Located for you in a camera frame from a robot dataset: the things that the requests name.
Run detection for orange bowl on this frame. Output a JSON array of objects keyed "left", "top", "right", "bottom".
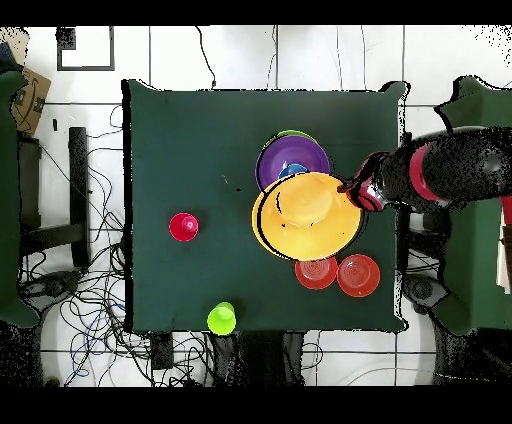
[
  {"left": 336, "top": 254, "right": 382, "bottom": 298},
  {"left": 294, "top": 255, "right": 340, "bottom": 290}
]

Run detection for red cup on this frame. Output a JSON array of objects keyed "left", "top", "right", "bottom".
[{"left": 168, "top": 212, "right": 200, "bottom": 243}]

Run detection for purple bowl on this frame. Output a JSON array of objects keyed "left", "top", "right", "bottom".
[{"left": 254, "top": 134, "right": 332, "bottom": 192}]

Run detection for black square frame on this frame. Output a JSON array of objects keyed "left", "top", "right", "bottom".
[{"left": 56, "top": 26, "right": 116, "bottom": 72}]

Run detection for dark green tablecloth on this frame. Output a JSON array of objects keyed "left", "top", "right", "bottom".
[{"left": 121, "top": 78, "right": 409, "bottom": 334}]

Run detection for green cloth covered table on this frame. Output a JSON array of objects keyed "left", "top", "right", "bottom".
[
  {"left": 0, "top": 69, "right": 41, "bottom": 329},
  {"left": 431, "top": 75, "right": 512, "bottom": 336}
]

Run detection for green bowl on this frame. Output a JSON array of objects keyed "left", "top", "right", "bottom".
[{"left": 273, "top": 129, "right": 318, "bottom": 140}]

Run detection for white box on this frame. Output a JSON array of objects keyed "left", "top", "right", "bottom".
[{"left": 495, "top": 239, "right": 512, "bottom": 295}]

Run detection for dark grey chair base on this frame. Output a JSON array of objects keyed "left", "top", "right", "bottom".
[{"left": 401, "top": 273, "right": 449, "bottom": 315}]

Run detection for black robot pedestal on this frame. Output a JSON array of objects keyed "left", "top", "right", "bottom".
[{"left": 211, "top": 330, "right": 305, "bottom": 387}]

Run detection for large yellow bowl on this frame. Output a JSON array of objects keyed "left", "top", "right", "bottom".
[{"left": 251, "top": 171, "right": 364, "bottom": 262}]

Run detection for black floor cable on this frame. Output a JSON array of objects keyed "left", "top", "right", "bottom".
[{"left": 194, "top": 26, "right": 218, "bottom": 90}]

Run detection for cardboard box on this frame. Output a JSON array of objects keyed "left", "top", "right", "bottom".
[{"left": 9, "top": 65, "right": 52, "bottom": 138}]

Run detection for tangle of cables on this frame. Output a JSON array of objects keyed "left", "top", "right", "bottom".
[{"left": 19, "top": 105, "right": 213, "bottom": 387}]

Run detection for black metal stand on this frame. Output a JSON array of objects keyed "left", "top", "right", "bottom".
[
  {"left": 397, "top": 207, "right": 449, "bottom": 273},
  {"left": 17, "top": 126, "right": 91, "bottom": 269}
]

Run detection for black chair base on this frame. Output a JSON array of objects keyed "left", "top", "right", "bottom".
[{"left": 19, "top": 269, "right": 83, "bottom": 305}]

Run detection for blue cup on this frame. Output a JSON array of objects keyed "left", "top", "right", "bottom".
[{"left": 277, "top": 162, "right": 310, "bottom": 180}]

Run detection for lime green cup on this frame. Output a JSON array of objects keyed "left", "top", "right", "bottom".
[{"left": 206, "top": 301, "right": 238, "bottom": 336}]

